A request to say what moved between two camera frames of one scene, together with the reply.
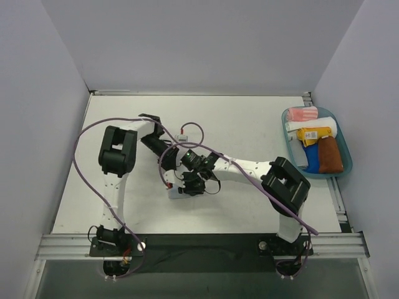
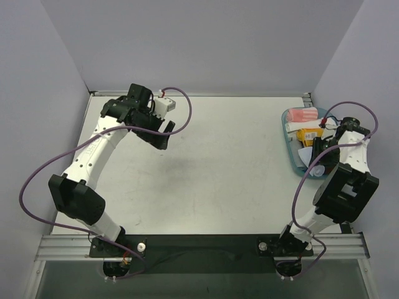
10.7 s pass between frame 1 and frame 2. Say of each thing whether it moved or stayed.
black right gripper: moved
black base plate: stayed
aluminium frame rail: stayed
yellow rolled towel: stayed
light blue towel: moved
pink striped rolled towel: stayed
